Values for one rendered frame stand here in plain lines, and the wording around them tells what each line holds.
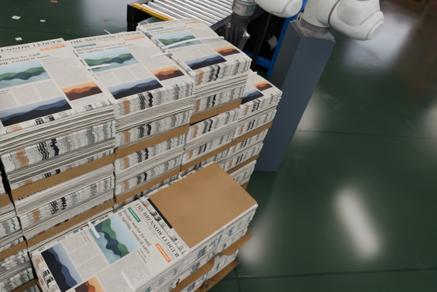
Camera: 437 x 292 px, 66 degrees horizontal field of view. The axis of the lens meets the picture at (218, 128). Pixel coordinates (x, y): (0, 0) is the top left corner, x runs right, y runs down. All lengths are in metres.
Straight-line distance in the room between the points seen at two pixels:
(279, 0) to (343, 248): 1.53
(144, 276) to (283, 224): 1.18
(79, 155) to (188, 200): 0.48
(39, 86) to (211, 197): 0.72
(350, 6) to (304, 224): 1.27
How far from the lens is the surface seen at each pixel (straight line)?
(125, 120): 1.01
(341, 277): 2.12
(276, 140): 2.18
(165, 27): 1.39
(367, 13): 1.66
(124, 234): 1.22
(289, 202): 2.27
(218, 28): 2.14
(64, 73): 1.06
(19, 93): 1.00
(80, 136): 0.97
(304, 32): 1.81
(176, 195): 1.32
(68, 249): 1.21
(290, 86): 1.93
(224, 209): 1.32
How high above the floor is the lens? 1.64
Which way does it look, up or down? 39 degrees down
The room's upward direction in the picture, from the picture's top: 15 degrees clockwise
